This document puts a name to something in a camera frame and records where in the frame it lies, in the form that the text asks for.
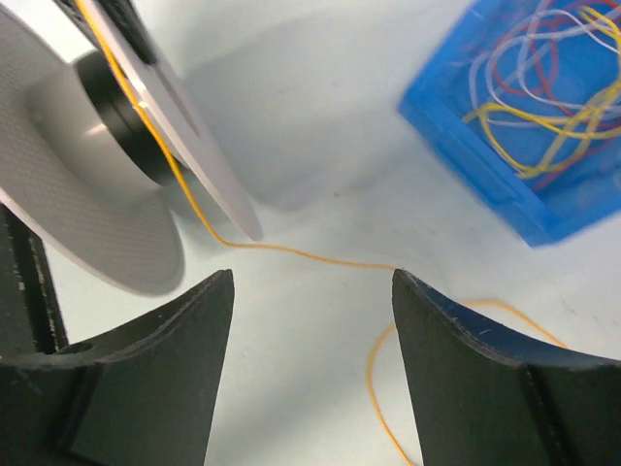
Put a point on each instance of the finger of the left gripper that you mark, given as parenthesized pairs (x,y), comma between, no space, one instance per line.
(30,317)

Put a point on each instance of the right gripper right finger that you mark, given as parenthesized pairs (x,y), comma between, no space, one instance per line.
(485,394)

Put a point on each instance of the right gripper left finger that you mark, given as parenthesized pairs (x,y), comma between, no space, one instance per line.
(140,394)

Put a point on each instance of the grey cable spool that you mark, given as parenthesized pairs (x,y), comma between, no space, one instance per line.
(87,145)

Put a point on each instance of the blue plastic bin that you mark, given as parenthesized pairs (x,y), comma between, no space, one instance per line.
(522,101)

